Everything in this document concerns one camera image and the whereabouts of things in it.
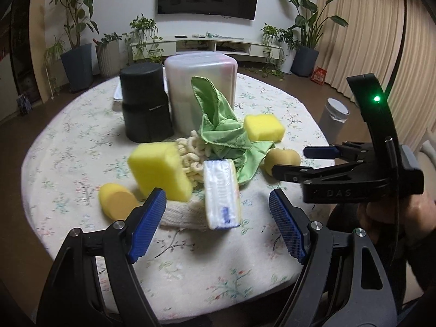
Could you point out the red box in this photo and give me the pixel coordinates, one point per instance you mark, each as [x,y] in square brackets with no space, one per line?
[319,75]

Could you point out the plant in ribbed white pot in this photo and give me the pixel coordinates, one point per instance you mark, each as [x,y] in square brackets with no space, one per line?
[108,59]

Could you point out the large yellow rectangular sponge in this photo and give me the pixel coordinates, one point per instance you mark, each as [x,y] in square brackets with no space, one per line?
[160,167]

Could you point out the yellow apple-shaped sponge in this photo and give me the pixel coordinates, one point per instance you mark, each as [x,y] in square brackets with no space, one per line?
[281,158]

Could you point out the black storage container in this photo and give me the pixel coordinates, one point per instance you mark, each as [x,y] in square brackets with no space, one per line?
[146,109]

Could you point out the person's right forearm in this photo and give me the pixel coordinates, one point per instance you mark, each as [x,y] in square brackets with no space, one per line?
[424,265]

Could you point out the small yellow rectangular sponge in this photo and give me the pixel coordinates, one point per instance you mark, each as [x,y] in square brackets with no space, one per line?
[264,127]

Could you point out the translucent white storage container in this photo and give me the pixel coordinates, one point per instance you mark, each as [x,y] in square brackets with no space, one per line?
[190,85]

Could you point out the beige curtain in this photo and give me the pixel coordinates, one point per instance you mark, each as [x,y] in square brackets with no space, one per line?
[368,34]

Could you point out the small drooping plant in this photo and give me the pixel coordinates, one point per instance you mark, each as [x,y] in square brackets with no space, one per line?
[54,51]

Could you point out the white television cabinet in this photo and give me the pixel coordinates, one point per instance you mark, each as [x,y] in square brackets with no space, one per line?
[238,42]

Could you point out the white cylindrical bin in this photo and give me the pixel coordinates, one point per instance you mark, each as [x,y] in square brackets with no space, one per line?
[332,122]

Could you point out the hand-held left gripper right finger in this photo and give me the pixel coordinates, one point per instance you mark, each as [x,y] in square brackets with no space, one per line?
[288,224]

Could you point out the cream chenille sponge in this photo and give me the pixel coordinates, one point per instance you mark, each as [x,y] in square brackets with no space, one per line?
[192,156]

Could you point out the tall plant in blue pot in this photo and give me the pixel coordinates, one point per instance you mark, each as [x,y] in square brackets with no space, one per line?
[77,68]

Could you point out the white tray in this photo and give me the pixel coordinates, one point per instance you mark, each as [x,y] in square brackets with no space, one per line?
[118,93]

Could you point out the person's right hand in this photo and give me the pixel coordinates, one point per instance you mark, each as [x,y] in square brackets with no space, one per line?
[378,219]

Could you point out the large-leaf plant in dark pot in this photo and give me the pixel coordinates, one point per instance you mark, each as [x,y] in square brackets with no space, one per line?
[305,61]

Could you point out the round floral tablecloth table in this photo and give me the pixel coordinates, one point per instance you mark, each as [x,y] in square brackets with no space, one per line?
[204,272]

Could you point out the white knitted cloth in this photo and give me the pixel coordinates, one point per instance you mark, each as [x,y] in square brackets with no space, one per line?
[184,216]

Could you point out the green cloth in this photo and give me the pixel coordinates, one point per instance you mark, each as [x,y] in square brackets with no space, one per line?
[221,129]

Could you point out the white plastic-wrapped packet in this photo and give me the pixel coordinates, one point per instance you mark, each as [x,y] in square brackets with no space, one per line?
[221,194]

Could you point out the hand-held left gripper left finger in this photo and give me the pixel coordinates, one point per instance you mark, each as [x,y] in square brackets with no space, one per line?
[148,224]

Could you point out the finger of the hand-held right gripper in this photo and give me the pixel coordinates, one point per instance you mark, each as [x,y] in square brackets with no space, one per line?
[299,173]
[320,152]

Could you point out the yellow round sponge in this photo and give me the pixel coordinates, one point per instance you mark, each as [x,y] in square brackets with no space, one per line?
[115,201]

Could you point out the bushy green plant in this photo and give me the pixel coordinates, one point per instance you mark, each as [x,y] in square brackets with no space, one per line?
[144,29]

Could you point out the small plant in white pot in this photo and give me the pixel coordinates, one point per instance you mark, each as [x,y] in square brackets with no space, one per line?
[288,58]

